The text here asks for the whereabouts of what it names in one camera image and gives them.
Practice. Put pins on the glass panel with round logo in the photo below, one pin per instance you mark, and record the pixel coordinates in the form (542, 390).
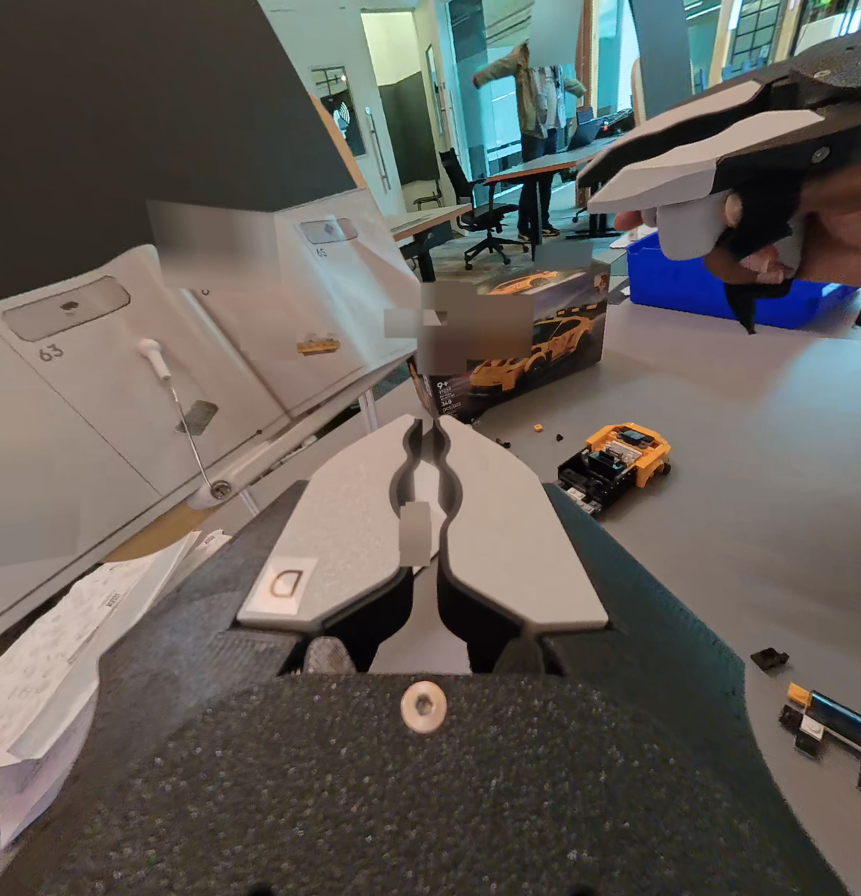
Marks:
(341, 112)

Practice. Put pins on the black and orange lego assembly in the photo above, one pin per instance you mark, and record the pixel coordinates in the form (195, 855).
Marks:
(844, 724)

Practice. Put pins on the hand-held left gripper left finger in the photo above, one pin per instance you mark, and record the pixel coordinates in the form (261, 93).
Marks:
(339, 532)

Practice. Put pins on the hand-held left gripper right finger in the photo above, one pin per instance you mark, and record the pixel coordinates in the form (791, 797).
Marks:
(514, 546)

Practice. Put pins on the black office chair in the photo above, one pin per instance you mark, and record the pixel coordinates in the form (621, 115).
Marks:
(476, 210)

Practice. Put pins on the white page holder clip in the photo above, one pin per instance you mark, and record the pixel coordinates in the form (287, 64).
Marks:
(154, 353)

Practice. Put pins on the white paper bags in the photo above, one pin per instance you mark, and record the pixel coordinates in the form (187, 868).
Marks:
(52, 672)

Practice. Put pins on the lego instruction booklet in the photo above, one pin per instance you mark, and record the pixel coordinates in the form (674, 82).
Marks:
(87, 434)

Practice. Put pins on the grey background desk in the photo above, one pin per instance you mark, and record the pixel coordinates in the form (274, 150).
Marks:
(430, 220)

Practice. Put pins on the black lego plate piece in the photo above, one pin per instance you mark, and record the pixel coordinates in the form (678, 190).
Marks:
(768, 659)

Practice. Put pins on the wooden background desk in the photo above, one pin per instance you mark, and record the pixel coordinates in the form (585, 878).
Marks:
(542, 164)

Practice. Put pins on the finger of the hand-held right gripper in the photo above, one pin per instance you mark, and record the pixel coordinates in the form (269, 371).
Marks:
(682, 175)
(696, 108)

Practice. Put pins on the lego set box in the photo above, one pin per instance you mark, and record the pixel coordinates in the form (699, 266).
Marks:
(563, 336)

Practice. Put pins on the partly built lego car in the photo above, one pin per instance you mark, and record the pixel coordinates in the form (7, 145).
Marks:
(612, 462)

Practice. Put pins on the blue plastic bin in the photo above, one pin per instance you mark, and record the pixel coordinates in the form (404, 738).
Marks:
(682, 287)

